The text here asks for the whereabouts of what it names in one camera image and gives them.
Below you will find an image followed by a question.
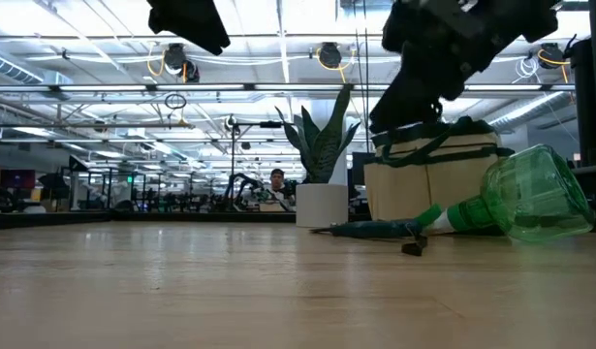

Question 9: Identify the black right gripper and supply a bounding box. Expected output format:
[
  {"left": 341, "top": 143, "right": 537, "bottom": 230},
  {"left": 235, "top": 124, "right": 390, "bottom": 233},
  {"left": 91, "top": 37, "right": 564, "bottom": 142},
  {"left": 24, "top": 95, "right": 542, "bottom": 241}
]
[{"left": 368, "top": 0, "right": 561, "bottom": 135}]

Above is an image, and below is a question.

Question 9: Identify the beige green-trimmed gardening bag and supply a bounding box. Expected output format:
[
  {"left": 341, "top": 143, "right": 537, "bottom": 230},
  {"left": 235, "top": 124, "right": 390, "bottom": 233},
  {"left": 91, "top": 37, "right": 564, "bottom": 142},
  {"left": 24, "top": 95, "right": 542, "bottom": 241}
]
[{"left": 363, "top": 115, "right": 517, "bottom": 224}]

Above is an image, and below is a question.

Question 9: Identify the green plastic spray bottle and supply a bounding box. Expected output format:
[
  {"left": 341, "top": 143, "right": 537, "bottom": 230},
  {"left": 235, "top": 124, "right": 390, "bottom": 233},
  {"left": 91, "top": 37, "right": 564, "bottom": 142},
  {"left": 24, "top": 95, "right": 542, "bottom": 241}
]
[{"left": 415, "top": 143, "right": 596, "bottom": 244}]

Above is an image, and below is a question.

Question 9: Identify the long ceiling light bar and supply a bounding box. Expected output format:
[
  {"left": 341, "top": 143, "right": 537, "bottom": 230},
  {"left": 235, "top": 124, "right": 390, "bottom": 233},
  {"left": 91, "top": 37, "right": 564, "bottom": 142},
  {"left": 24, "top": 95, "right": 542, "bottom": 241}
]
[{"left": 0, "top": 82, "right": 578, "bottom": 95}]

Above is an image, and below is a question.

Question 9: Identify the green snake plant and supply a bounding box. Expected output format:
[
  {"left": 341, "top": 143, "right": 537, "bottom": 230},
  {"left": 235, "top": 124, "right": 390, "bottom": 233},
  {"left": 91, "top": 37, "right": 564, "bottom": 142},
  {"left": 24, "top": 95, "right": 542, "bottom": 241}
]
[{"left": 275, "top": 84, "right": 362, "bottom": 186}]

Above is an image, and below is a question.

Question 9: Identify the black boom stand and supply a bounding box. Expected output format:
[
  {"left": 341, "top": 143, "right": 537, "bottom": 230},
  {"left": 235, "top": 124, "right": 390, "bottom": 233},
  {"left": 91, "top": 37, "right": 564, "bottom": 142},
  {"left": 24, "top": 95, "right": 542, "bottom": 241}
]
[{"left": 224, "top": 114, "right": 284, "bottom": 186}]

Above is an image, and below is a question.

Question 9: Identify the white round plant pot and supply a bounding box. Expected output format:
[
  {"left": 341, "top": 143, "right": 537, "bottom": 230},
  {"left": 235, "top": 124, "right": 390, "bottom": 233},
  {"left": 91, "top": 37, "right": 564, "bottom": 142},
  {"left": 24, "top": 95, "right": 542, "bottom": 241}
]
[{"left": 295, "top": 182, "right": 350, "bottom": 230}]

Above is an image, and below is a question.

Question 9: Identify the person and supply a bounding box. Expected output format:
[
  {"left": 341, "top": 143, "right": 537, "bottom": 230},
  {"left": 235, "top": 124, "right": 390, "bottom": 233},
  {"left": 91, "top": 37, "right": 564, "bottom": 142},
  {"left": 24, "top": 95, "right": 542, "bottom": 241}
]
[{"left": 263, "top": 168, "right": 298, "bottom": 213}]

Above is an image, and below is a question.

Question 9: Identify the black ceiling cable reel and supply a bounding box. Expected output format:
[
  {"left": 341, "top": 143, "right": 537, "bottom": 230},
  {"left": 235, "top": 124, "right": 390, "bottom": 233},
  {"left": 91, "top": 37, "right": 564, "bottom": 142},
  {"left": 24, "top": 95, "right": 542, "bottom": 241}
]
[
  {"left": 318, "top": 42, "right": 344, "bottom": 70},
  {"left": 162, "top": 43, "right": 202, "bottom": 84},
  {"left": 536, "top": 42, "right": 571, "bottom": 70}
]

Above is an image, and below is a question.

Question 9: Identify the black hanging cable loop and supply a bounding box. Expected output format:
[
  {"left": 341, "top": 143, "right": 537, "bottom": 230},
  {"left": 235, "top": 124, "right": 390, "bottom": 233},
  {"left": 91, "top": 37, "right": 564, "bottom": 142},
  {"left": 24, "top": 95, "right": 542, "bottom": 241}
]
[{"left": 163, "top": 92, "right": 189, "bottom": 111}]

